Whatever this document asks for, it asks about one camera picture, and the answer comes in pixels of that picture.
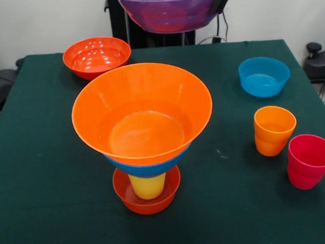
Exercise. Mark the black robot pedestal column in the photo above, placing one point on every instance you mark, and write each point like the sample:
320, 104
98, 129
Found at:
156, 40

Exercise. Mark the orange cup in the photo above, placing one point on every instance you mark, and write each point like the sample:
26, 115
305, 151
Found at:
272, 139

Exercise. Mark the dark green tablecloth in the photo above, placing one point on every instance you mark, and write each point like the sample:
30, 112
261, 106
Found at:
170, 233

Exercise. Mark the large blue bowl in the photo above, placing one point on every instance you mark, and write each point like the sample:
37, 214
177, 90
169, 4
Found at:
149, 170

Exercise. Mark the large red bowl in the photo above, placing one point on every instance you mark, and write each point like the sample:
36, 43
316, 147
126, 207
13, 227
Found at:
96, 56

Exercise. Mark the small blue bowl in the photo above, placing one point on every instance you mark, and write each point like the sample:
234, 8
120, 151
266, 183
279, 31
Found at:
264, 84

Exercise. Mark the purple bowl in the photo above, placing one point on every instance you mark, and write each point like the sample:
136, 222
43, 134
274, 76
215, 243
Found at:
171, 15

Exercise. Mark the yellow cup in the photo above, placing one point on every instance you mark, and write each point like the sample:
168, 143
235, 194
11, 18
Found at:
147, 187

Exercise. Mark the large orange bowl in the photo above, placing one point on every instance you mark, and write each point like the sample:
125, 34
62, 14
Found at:
138, 95

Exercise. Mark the small red bowl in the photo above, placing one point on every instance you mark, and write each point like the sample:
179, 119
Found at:
149, 208

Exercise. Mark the pink cup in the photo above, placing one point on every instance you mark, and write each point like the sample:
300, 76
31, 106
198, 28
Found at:
308, 167

